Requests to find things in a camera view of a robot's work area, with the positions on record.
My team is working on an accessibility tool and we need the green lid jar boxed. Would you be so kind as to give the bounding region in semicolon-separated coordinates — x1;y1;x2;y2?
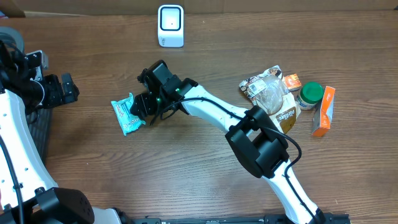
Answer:
297;82;324;110

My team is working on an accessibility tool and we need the grey plastic mesh basket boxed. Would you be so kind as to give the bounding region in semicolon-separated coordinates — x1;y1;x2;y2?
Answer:
1;27;53;164

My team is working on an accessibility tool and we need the white barcode scanner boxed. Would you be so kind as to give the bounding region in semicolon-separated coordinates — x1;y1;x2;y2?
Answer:
157;4;184;48

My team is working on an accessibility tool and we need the small orange white packet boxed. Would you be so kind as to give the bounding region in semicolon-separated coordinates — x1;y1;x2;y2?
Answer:
282;73;302;92

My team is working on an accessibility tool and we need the orange white box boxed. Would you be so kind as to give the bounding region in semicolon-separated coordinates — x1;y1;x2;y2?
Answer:
312;86;335;137

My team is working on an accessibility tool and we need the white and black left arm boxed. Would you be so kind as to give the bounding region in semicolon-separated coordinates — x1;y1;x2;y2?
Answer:
1;37;128;223

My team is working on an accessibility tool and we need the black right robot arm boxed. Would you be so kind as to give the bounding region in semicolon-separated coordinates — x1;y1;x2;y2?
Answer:
130;60;326;223

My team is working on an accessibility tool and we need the teal wipes packet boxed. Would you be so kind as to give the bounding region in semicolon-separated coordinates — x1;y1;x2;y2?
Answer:
111;93;146;136

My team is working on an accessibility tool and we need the beige plastic bag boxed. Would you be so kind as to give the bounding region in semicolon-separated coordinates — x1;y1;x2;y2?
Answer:
239;65;301;134

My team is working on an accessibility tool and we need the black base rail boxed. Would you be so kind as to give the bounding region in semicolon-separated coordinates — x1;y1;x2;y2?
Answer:
130;213;351;224

